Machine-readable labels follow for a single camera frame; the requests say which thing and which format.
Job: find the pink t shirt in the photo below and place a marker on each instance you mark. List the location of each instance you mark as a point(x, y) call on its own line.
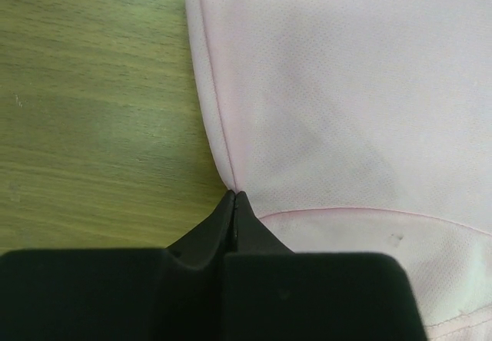
point(360, 125)

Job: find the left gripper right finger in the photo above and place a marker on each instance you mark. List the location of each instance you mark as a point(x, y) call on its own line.
point(272, 293)

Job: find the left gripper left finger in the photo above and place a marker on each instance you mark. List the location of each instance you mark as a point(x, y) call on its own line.
point(118, 294)

